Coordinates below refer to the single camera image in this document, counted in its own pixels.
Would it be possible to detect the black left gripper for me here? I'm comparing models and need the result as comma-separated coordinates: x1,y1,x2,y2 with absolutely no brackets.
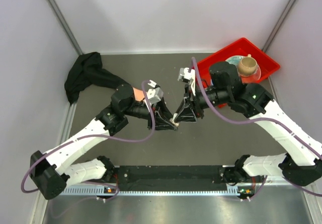
123,97,179,131

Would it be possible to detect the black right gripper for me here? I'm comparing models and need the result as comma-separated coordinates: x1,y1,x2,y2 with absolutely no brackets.
174,84,230,123

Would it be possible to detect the beige nail polish bottle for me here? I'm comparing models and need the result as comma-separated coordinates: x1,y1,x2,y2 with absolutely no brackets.
170,118,179,127

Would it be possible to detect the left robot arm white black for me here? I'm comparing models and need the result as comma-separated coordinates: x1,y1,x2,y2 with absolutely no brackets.
28,82,178,200

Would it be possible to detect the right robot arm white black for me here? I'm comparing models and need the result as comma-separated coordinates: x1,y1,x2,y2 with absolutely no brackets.
173,61,321,187

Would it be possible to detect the mannequin hand with long nails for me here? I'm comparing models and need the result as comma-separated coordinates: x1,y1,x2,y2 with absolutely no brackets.
133,88,145,101

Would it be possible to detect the red and teal plate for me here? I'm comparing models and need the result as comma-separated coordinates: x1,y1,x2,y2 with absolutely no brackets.
225,55,261,83

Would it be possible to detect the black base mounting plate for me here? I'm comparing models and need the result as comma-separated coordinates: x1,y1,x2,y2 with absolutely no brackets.
85,165,255,191

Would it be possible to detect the beige ceramic cup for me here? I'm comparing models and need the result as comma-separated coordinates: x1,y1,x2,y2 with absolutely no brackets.
237,54,258,76

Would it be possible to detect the red plastic tray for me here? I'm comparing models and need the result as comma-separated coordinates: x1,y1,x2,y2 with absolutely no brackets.
195,37,281,109

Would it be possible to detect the black sleeve cloth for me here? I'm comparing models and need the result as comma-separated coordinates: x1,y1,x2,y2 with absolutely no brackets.
64,52,128,105

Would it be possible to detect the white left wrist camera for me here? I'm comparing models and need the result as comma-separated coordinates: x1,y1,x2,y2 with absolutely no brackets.
147,80,164,105

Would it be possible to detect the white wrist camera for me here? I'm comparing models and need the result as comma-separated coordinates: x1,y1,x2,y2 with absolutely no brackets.
178,67,196,96
147,80,164,105

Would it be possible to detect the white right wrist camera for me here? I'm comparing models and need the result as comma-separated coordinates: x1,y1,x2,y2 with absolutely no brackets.
178,67,196,96

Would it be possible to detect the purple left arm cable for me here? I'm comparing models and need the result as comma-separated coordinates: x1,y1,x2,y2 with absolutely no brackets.
20,80,155,202

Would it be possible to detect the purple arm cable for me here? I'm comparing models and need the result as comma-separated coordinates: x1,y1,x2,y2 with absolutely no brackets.
191,57,322,201
20,80,155,202

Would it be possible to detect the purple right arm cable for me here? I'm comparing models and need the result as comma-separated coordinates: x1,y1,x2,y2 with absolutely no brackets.
191,57,322,201

